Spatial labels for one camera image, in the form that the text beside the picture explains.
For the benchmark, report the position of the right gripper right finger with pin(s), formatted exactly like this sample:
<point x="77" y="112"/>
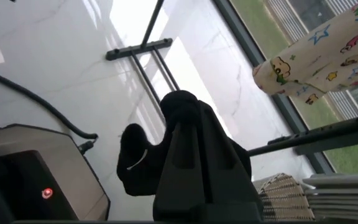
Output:
<point x="232" y="193"/>

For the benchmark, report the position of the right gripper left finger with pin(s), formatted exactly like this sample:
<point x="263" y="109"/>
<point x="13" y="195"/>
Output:
<point x="182" y="180"/>

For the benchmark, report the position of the black garment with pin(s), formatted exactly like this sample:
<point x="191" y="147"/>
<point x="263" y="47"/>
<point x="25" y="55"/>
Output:
<point x="141" y="165"/>

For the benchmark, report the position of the cream printed garment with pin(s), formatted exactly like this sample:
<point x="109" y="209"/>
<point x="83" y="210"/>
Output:
<point x="322" y="68"/>

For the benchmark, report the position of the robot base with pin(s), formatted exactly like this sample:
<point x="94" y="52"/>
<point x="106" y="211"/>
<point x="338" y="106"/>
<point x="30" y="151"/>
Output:
<point x="42" y="161"/>

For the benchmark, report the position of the white laundry basket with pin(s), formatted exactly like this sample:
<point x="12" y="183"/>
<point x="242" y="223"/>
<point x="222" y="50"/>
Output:
<point x="284" y="199"/>

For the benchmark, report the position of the black clothes rack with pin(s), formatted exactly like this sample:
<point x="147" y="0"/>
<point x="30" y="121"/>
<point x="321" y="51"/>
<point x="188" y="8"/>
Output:
<point x="138" y="49"/>

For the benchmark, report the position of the beige curtain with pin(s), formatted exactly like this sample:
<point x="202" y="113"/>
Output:
<point x="343" y="199"/>

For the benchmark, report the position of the window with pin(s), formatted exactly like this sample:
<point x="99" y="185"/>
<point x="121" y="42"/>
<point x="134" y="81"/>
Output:
<point x="259" y="53"/>

